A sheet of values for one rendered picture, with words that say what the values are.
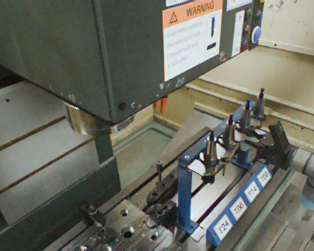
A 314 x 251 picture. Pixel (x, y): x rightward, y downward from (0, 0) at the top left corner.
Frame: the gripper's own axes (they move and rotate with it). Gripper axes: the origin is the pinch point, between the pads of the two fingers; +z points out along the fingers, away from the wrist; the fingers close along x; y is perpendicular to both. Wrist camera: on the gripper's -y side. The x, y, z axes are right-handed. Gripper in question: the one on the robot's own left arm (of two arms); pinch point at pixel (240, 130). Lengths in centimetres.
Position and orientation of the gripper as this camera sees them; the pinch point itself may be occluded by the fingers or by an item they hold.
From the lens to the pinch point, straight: 108.0
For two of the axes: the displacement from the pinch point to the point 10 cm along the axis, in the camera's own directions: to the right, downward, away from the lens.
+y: 0.2, 8.2, 5.7
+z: -7.4, -3.7, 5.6
